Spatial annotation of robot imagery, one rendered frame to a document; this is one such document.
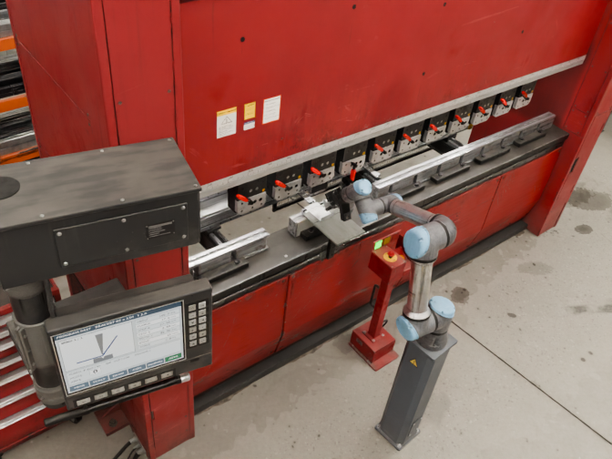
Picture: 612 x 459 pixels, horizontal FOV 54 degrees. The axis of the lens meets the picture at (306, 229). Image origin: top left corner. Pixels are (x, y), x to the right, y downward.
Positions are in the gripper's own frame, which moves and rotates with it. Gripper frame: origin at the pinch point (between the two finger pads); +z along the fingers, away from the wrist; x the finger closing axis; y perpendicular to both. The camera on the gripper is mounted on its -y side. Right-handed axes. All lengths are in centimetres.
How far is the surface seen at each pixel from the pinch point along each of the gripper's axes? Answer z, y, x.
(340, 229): -2.8, -10.8, -0.5
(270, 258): 14.1, -10.1, 32.1
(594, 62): -25, 21, -216
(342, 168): -9.9, 15.7, -11.5
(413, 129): -16, 21, -58
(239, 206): -10, 16, 48
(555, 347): 24, -134, -132
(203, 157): -34, 36, 65
